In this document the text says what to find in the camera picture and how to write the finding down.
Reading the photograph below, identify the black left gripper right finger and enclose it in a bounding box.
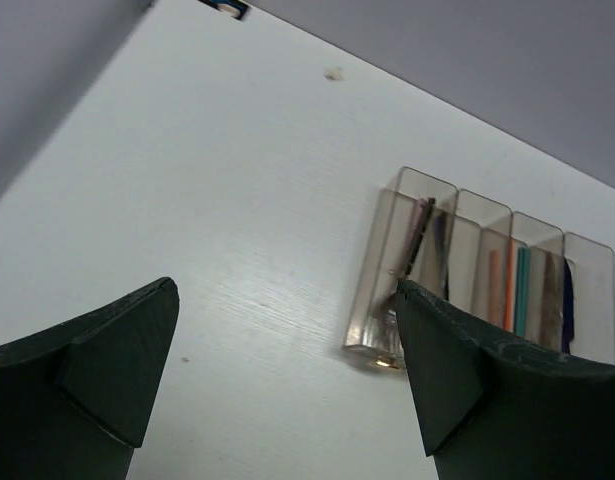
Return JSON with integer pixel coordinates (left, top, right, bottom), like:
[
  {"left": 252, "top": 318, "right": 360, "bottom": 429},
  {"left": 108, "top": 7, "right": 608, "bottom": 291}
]
[{"left": 396, "top": 281, "right": 615, "bottom": 479}]

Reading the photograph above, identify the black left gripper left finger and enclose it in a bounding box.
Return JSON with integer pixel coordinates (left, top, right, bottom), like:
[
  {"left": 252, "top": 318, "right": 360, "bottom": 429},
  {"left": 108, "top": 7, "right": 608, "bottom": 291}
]
[{"left": 0, "top": 277, "right": 179, "bottom": 479}]

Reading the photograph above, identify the purple iridescent knife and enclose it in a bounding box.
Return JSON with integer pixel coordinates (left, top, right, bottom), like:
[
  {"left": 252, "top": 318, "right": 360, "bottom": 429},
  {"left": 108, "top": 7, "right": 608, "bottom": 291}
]
[{"left": 561, "top": 260, "right": 575, "bottom": 354}]

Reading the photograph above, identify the fork with dark patterned handle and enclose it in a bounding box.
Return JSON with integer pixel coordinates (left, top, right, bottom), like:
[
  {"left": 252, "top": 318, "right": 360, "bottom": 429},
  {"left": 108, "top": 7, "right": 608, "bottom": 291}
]
[{"left": 375, "top": 197, "right": 436, "bottom": 325}]

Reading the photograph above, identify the green chopstick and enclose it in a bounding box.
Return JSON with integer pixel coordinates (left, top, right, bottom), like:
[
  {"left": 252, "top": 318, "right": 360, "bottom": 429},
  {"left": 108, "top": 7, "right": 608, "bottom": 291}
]
[
  {"left": 514, "top": 247, "right": 527, "bottom": 337},
  {"left": 518, "top": 247, "right": 531, "bottom": 337}
]

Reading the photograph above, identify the iridescent rainbow spoon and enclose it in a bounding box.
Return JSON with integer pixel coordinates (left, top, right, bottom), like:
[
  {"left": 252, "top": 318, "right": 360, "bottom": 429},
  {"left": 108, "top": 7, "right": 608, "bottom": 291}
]
[{"left": 434, "top": 210, "right": 448, "bottom": 284}]

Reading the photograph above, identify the black spoon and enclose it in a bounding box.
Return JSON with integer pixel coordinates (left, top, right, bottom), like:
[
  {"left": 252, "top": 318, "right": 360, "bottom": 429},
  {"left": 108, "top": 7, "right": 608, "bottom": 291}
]
[{"left": 442, "top": 249, "right": 450, "bottom": 301}]

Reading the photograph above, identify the clear four-compartment utensil organizer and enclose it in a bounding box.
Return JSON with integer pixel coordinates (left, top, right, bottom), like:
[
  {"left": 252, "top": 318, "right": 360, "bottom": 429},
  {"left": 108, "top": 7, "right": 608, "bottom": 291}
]
[{"left": 343, "top": 167, "right": 615, "bottom": 370}]

